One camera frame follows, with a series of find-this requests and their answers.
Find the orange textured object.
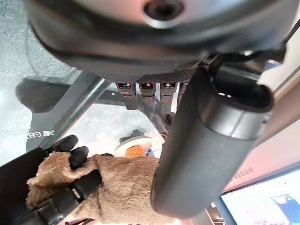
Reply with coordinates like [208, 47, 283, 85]
[125, 145, 146, 158]

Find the black stand with silver pole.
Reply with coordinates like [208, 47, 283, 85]
[15, 70, 128, 153]

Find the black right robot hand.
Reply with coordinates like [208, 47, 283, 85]
[0, 135, 103, 225]

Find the brown fluffy cloth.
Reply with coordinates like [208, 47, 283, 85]
[26, 151, 179, 225]

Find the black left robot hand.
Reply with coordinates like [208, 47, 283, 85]
[25, 0, 300, 218]

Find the blue framed display screen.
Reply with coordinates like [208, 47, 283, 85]
[219, 167, 300, 225]

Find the white round plate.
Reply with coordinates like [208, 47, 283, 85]
[114, 137, 163, 158]

